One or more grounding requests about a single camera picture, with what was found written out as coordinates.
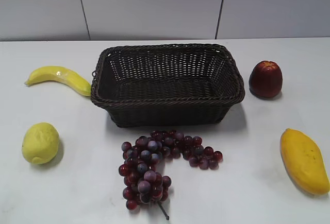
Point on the yellow lemon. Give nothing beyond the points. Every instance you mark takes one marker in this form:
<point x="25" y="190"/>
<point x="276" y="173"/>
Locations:
<point x="40" y="143"/>

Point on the dark woven wicker basket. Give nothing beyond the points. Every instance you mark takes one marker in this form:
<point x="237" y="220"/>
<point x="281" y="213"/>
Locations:
<point x="167" y="84"/>

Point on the purple grape bunch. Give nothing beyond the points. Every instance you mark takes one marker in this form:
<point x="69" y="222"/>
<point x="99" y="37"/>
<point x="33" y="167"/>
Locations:
<point x="144" y="185"/>

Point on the red apple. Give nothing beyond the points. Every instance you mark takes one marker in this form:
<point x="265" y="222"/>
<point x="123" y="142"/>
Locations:
<point x="266" y="79"/>

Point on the yellow banana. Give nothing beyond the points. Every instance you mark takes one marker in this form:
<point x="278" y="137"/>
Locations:
<point x="62" y="75"/>

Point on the yellow mango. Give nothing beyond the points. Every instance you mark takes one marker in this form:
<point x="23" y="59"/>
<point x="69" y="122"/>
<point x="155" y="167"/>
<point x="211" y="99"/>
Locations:
<point x="303" y="161"/>

